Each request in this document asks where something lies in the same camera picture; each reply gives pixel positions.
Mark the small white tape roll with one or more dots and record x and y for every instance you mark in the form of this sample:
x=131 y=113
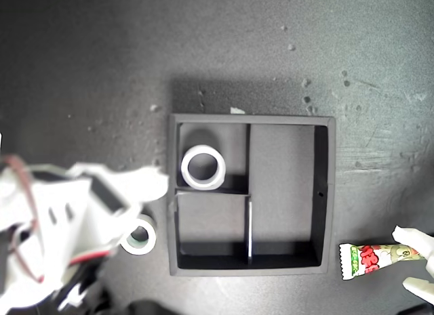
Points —
x=149 y=247

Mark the large white tape roll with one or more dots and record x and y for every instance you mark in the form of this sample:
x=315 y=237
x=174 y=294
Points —
x=186 y=172

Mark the small white paper scrap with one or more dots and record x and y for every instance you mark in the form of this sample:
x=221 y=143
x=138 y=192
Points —
x=237 y=110

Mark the printed snack bar wrapper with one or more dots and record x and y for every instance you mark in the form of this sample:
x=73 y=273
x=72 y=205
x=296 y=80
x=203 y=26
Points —
x=369 y=259

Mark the black tray with wells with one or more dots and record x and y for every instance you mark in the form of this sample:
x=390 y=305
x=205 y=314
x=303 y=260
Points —
x=281 y=166

